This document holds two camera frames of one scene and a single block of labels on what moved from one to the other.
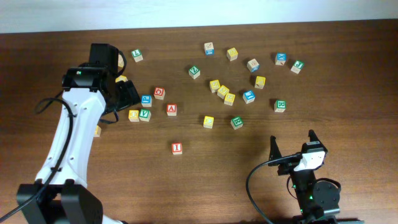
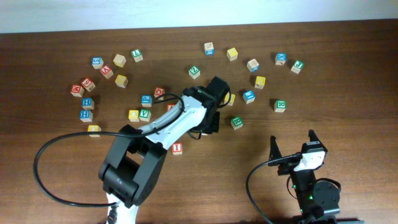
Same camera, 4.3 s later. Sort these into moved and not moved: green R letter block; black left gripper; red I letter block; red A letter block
Moved: black left gripper
Not moved: red I letter block; red A letter block; green R letter block
